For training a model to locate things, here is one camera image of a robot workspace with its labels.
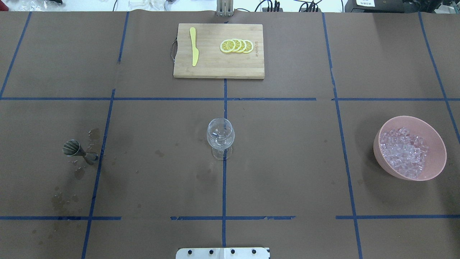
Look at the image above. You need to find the steel jigger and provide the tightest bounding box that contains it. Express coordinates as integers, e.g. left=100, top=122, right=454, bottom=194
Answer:
left=63, top=140, right=99, bottom=164

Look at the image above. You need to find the clear wine glass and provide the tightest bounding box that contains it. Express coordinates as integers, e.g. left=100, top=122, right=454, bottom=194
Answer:
left=206, top=118, right=235, bottom=161

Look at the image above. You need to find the pile of clear ice cubes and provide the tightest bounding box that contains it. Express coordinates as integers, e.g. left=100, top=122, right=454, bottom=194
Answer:
left=378, top=127, right=430, bottom=179

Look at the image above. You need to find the wooden cutting board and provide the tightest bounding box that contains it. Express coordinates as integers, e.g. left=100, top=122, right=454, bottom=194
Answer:
left=174, top=23, right=266, bottom=80

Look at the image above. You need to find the lemon slice nearest knife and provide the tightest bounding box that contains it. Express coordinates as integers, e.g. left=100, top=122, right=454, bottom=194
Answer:
left=220, top=39, right=237, bottom=54

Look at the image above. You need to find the lemon slice farthest from knife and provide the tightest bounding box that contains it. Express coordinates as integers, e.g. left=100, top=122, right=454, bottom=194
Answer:
left=243, top=40, right=254, bottom=54

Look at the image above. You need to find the yellow plastic knife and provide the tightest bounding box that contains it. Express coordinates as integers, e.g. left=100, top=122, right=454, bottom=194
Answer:
left=189, top=27, right=200, bottom=67

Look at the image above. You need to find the pink bowl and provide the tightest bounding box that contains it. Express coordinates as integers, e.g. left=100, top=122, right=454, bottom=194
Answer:
left=373, top=116, right=447, bottom=181

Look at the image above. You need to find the black device box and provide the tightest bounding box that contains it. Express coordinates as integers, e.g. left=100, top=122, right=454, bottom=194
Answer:
left=344, top=0, right=405, bottom=13

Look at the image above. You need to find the clear plastic bag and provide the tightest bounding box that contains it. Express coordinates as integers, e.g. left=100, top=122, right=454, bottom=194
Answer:
left=16, top=0, right=59, bottom=12

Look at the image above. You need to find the aluminium frame post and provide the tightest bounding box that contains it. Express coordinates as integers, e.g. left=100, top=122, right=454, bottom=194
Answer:
left=216, top=0, right=234, bottom=17

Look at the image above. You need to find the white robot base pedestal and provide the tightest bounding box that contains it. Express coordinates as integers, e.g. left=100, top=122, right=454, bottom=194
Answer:
left=175, top=247, right=271, bottom=259

